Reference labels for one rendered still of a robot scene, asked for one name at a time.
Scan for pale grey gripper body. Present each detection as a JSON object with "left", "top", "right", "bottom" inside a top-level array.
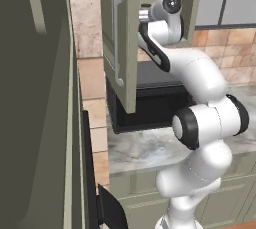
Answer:
[{"left": 138, "top": 8, "right": 151, "bottom": 23}]

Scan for olive green cabinet door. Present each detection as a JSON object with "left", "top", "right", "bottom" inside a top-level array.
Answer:
[{"left": 99, "top": 0, "right": 142, "bottom": 114}]

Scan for grey framed window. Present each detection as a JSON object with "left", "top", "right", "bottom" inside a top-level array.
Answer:
[{"left": 194, "top": 0, "right": 256, "bottom": 31}]

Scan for black microwave oven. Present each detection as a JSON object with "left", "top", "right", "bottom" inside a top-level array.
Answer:
[{"left": 105, "top": 60, "right": 198, "bottom": 134}]

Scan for tall olive green fridge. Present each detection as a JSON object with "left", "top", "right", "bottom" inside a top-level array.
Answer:
[{"left": 0, "top": 0, "right": 85, "bottom": 229}]

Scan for olive green base cabinets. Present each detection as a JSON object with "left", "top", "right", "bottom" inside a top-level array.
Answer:
[{"left": 109, "top": 152, "right": 256, "bottom": 229}]

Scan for black curved panel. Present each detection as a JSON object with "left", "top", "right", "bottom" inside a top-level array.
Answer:
[{"left": 96, "top": 183, "right": 130, "bottom": 229}]

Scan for grey cabinet door handle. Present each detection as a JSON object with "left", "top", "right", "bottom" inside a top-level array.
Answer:
[{"left": 112, "top": 0, "right": 126, "bottom": 88}]

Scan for olive green fridge handle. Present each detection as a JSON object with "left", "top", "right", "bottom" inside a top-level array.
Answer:
[{"left": 23, "top": 0, "right": 48, "bottom": 36}]

